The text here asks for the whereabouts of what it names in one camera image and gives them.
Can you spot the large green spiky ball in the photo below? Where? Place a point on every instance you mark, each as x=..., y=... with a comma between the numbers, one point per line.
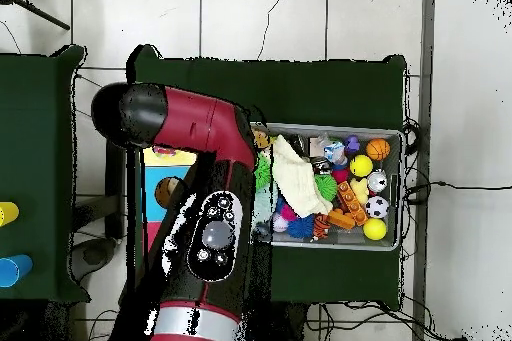
x=263, y=171

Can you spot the cream waffle cloth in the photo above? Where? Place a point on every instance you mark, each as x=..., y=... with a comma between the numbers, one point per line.
x=298, y=181

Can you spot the multicoloured heart print cloth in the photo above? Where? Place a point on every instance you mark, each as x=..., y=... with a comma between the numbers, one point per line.
x=164, y=152

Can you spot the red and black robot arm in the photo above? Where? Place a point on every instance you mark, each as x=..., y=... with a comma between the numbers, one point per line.
x=200, y=125

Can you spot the wooden box with three holes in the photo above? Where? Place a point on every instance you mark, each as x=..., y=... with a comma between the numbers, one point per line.
x=176, y=171

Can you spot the blue spiky ball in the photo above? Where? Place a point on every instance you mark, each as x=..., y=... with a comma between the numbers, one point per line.
x=300, y=227

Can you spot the orange plastic toy block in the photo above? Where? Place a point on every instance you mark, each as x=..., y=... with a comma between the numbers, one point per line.
x=350, y=201

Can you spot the dark green table cloth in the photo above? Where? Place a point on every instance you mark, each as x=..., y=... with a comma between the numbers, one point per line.
x=320, y=89
x=36, y=137

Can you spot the yellow ball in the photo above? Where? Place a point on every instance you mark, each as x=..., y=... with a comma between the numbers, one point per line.
x=374, y=229
x=361, y=166

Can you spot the orange ball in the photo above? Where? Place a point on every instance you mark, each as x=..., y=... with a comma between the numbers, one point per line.
x=378, y=149

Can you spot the black and white soccer ball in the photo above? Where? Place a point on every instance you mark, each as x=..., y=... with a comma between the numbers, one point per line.
x=377, y=207

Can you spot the black upright panel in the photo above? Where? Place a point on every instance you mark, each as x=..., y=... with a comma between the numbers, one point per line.
x=116, y=197

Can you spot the yellow cylinder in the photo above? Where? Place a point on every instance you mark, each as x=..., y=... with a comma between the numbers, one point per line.
x=8, y=214

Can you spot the black tripod leg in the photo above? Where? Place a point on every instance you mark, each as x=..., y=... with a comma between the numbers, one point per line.
x=44, y=17

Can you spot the blue cylinder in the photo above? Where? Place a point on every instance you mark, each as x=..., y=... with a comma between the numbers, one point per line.
x=14, y=271

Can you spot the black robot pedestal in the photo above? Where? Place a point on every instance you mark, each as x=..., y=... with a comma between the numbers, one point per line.
x=288, y=325

